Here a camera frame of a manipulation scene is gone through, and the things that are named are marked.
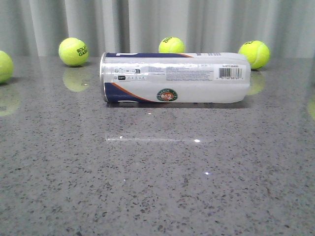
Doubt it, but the white blue tennis ball can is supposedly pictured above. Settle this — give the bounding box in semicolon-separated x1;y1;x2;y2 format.
100;53;251;103

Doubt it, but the yellow tennis ball centre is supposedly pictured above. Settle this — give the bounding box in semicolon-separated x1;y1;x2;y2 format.
158;36;185;53

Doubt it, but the yellow tennis ball with lettering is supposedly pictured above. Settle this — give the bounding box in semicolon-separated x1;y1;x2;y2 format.
59;37;89;66

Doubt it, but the yellow tennis ball right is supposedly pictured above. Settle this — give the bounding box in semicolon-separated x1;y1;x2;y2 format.
238;40;270;69

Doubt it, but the yellow tennis ball far left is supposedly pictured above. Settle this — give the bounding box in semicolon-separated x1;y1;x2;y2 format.
0;51;14;84

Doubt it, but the grey pleated curtain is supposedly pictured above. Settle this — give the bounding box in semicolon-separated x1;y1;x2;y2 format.
0;0;315;58

